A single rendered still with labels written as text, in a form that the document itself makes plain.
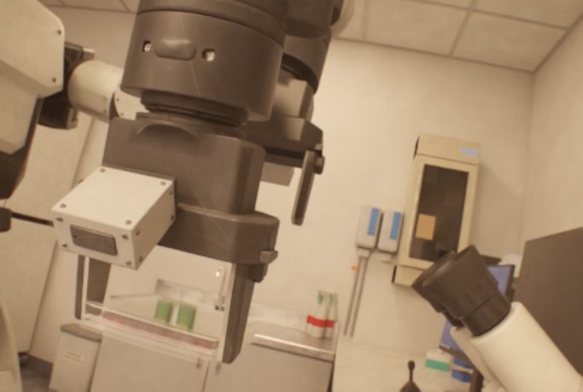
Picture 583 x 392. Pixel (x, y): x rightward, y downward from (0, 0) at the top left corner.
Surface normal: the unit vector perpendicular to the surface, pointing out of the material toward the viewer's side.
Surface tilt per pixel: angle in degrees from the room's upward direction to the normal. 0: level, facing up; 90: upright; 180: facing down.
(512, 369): 120
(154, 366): 90
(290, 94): 78
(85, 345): 92
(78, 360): 90
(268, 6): 96
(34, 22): 73
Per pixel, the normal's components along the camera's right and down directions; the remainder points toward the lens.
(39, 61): 0.97, -0.14
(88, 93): -0.54, 0.24
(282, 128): -0.06, -0.42
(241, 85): 0.65, 0.12
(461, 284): -0.18, 0.00
